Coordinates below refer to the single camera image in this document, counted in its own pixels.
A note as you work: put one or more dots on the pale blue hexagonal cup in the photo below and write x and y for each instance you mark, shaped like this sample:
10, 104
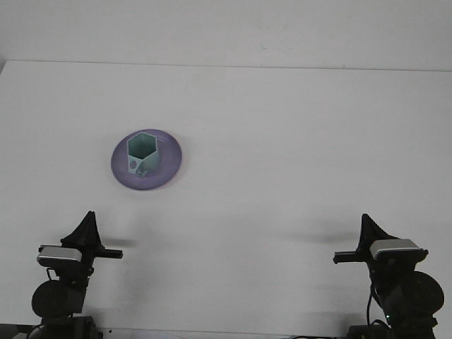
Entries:
152, 160

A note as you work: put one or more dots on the round lilac plate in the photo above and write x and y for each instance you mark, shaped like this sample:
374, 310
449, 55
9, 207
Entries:
169, 166

